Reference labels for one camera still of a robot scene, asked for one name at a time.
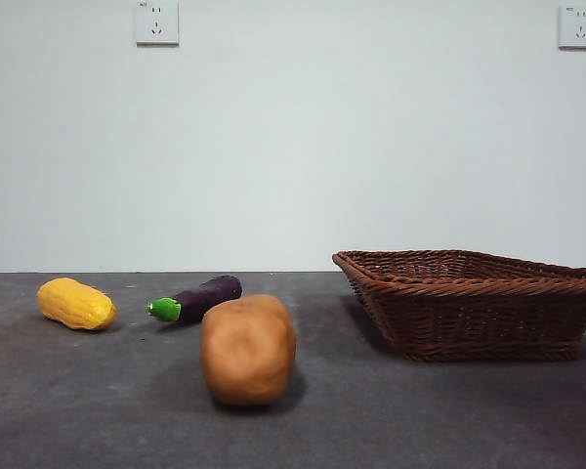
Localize purple eggplant with green stem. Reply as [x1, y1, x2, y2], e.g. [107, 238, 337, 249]
[145, 275, 243, 324]

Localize brown potato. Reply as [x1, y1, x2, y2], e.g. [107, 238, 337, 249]
[199, 293, 298, 406]

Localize brown wicker basket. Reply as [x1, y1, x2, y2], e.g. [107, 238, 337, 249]
[331, 249, 586, 363]

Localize yellow corn cob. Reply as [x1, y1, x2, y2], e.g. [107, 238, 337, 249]
[36, 277, 118, 332]

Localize white wall socket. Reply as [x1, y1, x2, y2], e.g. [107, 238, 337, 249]
[558, 4, 586, 51]
[135, 0, 181, 48]

